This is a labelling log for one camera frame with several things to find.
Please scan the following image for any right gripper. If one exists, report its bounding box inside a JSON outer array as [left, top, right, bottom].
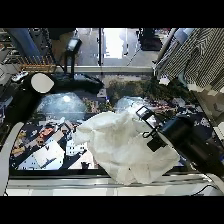
[[145, 129, 167, 153]]

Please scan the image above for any white garment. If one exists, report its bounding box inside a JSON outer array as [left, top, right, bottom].
[[72, 110, 181, 186]]

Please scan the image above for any pale patterned garment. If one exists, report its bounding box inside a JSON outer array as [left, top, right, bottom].
[[185, 83, 224, 143]]

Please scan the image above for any striped shirt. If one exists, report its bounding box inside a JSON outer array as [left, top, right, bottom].
[[153, 28, 224, 93]]

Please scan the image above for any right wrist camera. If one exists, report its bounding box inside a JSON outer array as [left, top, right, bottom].
[[135, 105, 158, 130]]

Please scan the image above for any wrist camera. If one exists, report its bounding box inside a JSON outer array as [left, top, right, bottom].
[[135, 105, 158, 130], [63, 37, 83, 80]]

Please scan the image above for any black cable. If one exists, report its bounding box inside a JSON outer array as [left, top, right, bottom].
[[190, 184, 219, 197]]

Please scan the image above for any silver frame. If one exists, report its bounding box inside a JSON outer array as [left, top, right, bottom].
[[0, 173, 224, 197]]

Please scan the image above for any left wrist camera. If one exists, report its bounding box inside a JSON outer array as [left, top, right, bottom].
[[63, 37, 83, 80]]

